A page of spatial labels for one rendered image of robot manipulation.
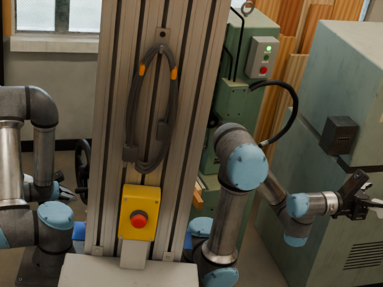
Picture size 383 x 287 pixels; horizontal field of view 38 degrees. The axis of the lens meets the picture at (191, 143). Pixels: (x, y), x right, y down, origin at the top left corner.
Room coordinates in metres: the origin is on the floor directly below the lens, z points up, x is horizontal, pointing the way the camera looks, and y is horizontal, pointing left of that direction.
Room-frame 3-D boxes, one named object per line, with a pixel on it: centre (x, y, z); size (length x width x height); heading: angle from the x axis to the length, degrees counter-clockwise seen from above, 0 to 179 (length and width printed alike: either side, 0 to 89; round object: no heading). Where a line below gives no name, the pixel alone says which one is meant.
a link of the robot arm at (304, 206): (1.43, -0.39, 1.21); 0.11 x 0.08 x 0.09; 112
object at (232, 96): (2.07, -0.13, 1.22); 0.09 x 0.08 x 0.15; 118
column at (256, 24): (2.24, -0.12, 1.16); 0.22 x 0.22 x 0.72; 28
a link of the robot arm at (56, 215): (1.38, 0.40, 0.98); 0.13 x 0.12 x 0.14; 114
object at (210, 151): (2.05, -0.11, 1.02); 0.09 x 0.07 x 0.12; 28
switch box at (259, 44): (2.12, -0.22, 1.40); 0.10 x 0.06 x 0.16; 118
